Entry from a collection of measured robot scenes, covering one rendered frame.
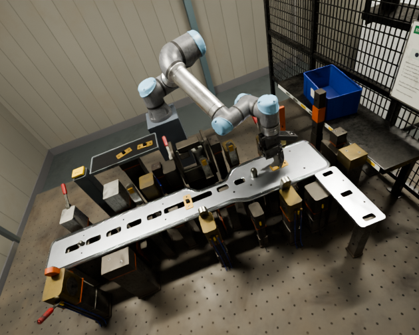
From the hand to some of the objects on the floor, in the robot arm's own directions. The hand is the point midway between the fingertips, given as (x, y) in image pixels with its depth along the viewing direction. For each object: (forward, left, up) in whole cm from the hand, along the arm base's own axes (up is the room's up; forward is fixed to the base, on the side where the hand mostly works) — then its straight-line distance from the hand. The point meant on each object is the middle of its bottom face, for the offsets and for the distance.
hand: (279, 162), depth 113 cm
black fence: (-31, +55, -102) cm, 120 cm away
